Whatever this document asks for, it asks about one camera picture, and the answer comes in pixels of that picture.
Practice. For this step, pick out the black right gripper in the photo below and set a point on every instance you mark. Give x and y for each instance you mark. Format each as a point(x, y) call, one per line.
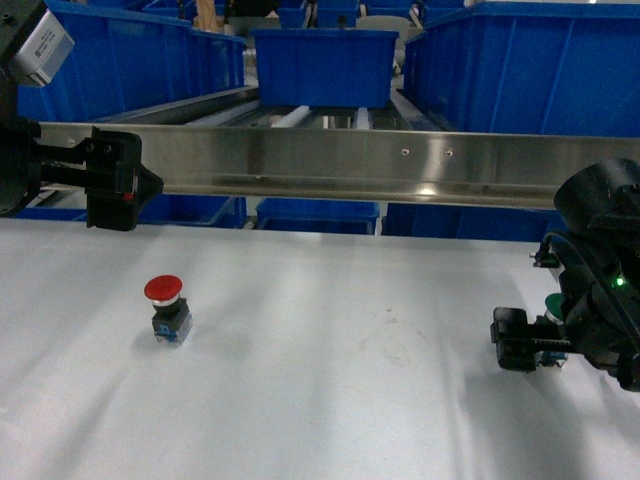
point(599, 281)

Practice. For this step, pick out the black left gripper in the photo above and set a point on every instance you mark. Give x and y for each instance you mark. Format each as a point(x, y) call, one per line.
point(117, 185)

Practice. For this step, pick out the green mushroom push button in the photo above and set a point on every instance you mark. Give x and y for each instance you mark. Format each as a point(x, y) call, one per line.
point(552, 315)

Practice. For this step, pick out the red mushroom push button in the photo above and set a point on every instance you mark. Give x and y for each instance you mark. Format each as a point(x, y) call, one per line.
point(172, 320)

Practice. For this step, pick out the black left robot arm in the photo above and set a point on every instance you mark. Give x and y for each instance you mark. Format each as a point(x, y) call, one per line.
point(18, 18)

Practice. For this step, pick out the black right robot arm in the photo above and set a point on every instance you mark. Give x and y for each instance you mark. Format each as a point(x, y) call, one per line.
point(602, 202)

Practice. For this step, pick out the blue lower bin left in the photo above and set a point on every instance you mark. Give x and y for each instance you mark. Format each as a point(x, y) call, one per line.
point(182, 210)

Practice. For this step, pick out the blue plastic bin left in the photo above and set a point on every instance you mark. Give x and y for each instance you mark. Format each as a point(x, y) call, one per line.
point(125, 60)

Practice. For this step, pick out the blue plastic bin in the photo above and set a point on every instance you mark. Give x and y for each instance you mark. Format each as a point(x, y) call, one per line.
point(341, 68)
point(529, 68)
point(125, 60)

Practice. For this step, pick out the blue lower bin right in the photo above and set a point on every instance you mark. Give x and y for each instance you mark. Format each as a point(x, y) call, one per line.
point(465, 222)

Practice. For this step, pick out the blue lower bin middle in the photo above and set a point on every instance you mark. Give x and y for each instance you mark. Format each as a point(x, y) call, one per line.
point(319, 216)

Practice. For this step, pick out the blue plastic bin centre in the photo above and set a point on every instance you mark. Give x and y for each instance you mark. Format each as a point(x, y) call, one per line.
point(341, 68)

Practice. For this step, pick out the blue plastic bin right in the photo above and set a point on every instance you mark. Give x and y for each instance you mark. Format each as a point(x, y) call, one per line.
point(529, 68)

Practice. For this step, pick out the stainless steel shelf rail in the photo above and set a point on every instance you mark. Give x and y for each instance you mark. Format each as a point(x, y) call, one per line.
point(500, 170)

